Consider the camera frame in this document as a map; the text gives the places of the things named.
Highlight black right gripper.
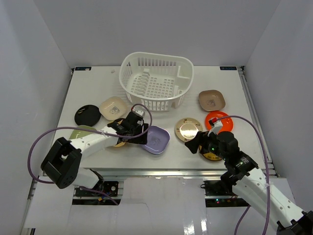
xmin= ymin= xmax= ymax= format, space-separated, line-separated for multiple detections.
xmin=184 ymin=129 xmax=227 ymax=161

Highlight purple square panda plate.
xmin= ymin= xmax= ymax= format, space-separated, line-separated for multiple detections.
xmin=141 ymin=125 xmax=170 ymax=155

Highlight yellow square panda plate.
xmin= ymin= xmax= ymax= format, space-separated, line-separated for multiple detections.
xmin=108 ymin=118 xmax=126 ymax=147

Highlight cream square panda plate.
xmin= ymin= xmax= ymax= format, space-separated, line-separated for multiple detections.
xmin=99 ymin=96 xmax=128 ymax=120

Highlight tan square panda plate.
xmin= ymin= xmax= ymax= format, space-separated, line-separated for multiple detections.
xmin=199 ymin=90 xmax=226 ymax=112

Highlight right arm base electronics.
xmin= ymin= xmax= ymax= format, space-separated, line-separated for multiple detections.
xmin=200 ymin=180 xmax=248 ymax=208

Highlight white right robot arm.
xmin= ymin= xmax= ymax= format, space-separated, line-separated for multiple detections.
xmin=185 ymin=132 xmax=313 ymax=235

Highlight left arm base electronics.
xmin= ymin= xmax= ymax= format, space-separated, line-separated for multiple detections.
xmin=74 ymin=181 xmax=119 ymax=205

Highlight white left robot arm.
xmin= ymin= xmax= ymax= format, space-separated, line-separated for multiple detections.
xmin=41 ymin=110 xmax=149 ymax=195

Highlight beige round calligraphy plate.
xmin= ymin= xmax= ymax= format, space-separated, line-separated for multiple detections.
xmin=175 ymin=117 xmax=203 ymax=142

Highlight brown yellow round plate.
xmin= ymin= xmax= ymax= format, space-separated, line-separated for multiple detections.
xmin=199 ymin=145 xmax=222 ymax=162

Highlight orange round plate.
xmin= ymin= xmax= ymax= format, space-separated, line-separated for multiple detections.
xmin=205 ymin=111 xmax=234 ymax=132

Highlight white plastic dish basket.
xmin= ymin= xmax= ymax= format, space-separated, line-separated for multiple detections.
xmin=119 ymin=52 xmax=194 ymax=112

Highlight black round plate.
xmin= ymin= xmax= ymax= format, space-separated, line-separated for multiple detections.
xmin=74 ymin=105 xmax=101 ymax=127

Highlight green square panda plate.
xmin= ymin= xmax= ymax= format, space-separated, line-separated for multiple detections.
xmin=69 ymin=125 xmax=97 ymax=141

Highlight right blue corner label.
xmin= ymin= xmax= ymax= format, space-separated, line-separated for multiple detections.
xmin=220 ymin=66 xmax=237 ymax=71

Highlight blue corner label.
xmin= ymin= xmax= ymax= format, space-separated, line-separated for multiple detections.
xmin=75 ymin=67 xmax=92 ymax=71
xmin=220 ymin=66 xmax=237 ymax=71

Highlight left blue corner label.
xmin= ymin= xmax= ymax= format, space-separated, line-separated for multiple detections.
xmin=75 ymin=67 xmax=92 ymax=71

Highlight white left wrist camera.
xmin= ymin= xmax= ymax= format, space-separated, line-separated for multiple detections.
xmin=134 ymin=110 xmax=145 ymax=119

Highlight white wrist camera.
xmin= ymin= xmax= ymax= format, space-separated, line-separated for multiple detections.
xmin=207 ymin=117 xmax=223 ymax=137
xmin=134 ymin=110 xmax=145 ymax=119

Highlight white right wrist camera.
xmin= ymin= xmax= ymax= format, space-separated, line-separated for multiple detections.
xmin=207 ymin=117 xmax=223 ymax=137

